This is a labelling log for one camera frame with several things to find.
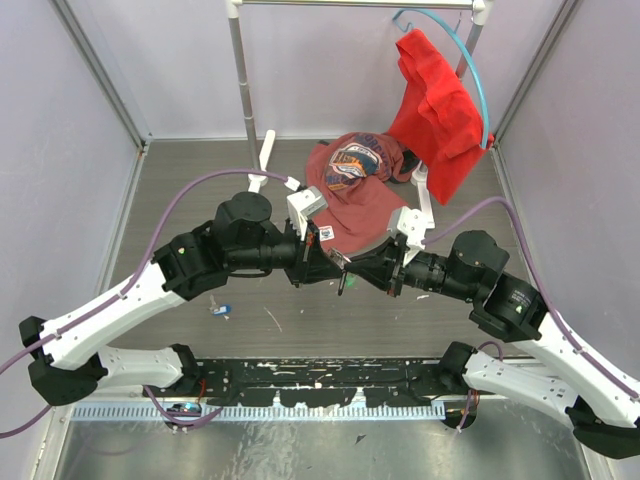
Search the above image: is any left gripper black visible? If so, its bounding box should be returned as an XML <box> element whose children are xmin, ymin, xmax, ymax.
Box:
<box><xmin>230</xmin><ymin>215</ymin><xmax>343</xmax><ymax>289</ymax></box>

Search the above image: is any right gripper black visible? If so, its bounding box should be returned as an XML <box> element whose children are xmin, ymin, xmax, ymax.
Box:
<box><xmin>344</xmin><ymin>232</ymin><xmax>480</xmax><ymax>302</ymax></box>

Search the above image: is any key with black tag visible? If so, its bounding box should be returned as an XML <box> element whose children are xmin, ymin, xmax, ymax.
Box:
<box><xmin>337</xmin><ymin>271</ymin><xmax>348</xmax><ymax>296</ymax></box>

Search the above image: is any large metal keyring with clips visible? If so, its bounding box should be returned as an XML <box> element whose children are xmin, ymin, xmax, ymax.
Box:
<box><xmin>328</xmin><ymin>247</ymin><xmax>351</xmax><ymax>271</ymax></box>

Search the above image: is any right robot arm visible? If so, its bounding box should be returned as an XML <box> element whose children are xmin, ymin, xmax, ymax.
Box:
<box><xmin>346</xmin><ymin>230</ymin><xmax>639</xmax><ymax>459</ymax></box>

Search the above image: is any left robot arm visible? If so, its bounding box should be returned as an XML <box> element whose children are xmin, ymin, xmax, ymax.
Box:
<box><xmin>19</xmin><ymin>187</ymin><xmax>342</xmax><ymax>406</ymax></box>

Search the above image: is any faded red t-shirt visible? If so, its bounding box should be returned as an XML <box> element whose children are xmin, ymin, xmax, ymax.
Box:
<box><xmin>306</xmin><ymin>132</ymin><xmax>411</xmax><ymax>255</ymax></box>

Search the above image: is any key with blue tag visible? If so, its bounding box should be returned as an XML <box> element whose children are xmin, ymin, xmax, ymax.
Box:
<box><xmin>209</xmin><ymin>295</ymin><xmax>232</xmax><ymax>321</ymax></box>

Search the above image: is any white clothes rack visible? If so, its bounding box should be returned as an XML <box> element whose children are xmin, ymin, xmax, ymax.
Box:
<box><xmin>224</xmin><ymin>0</ymin><xmax>494</xmax><ymax>231</ymax></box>

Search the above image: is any bright red shirt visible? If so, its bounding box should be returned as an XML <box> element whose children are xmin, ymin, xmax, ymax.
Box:
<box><xmin>388</xmin><ymin>29</ymin><xmax>494</xmax><ymax>205</ymax></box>

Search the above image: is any blue clothes hanger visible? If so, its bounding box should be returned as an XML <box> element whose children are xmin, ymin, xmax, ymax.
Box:
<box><xmin>392</xmin><ymin>1</ymin><xmax>493</xmax><ymax>149</ymax></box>

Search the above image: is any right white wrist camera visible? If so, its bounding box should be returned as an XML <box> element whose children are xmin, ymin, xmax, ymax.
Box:
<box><xmin>387</xmin><ymin>206</ymin><xmax>435</xmax><ymax>267</ymax></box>

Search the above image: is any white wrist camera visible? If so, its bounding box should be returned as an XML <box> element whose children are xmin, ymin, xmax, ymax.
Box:
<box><xmin>387</xmin><ymin>206</ymin><xmax>435</xmax><ymax>267</ymax></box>
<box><xmin>285</xmin><ymin>177</ymin><xmax>328</xmax><ymax>238</ymax></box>

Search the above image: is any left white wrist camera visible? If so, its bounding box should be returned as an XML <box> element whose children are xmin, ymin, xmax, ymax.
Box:
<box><xmin>285</xmin><ymin>177</ymin><xmax>328</xmax><ymax>238</ymax></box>

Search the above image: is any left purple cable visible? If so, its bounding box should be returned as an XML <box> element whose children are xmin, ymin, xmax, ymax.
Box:
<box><xmin>0</xmin><ymin>168</ymin><xmax>291</xmax><ymax>441</ymax></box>

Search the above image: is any purple cable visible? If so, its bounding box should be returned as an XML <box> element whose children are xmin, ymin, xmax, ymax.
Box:
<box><xmin>0</xmin><ymin>168</ymin><xmax>291</xmax><ymax>441</ymax></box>
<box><xmin>422</xmin><ymin>195</ymin><xmax>640</xmax><ymax>396</ymax></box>

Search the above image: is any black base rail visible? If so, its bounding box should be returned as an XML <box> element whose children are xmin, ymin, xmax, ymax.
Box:
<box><xmin>152</xmin><ymin>357</ymin><xmax>468</xmax><ymax>408</ymax></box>

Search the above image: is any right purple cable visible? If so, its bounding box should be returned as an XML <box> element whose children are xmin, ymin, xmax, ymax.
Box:
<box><xmin>422</xmin><ymin>195</ymin><xmax>640</xmax><ymax>396</ymax></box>

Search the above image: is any white cable duct strip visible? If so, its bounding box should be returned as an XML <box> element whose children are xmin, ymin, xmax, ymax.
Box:
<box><xmin>70</xmin><ymin>401</ymin><xmax>446</xmax><ymax>422</ymax></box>

